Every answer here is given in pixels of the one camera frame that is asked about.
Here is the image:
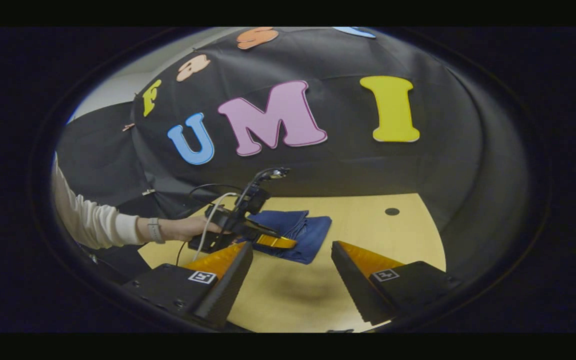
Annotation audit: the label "black cable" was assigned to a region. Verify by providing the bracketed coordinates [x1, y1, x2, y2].
[175, 183, 244, 266]

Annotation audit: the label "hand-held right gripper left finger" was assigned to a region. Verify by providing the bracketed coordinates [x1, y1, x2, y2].
[120, 241, 254, 331]

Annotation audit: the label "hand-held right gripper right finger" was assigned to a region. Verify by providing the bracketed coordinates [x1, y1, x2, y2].
[331, 240, 464, 326]

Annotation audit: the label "blue denim jeans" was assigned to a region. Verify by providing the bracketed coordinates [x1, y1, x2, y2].
[240, 210, 333, 265]

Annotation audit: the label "black backdrop cloth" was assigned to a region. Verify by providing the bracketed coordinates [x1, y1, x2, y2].
[55, 27, 534, 281]

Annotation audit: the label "grey wristwatch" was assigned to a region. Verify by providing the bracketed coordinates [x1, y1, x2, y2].
[147, 217, 166, 245]

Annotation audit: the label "white cable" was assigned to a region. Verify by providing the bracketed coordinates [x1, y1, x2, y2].
[191, 192, 241, 263]

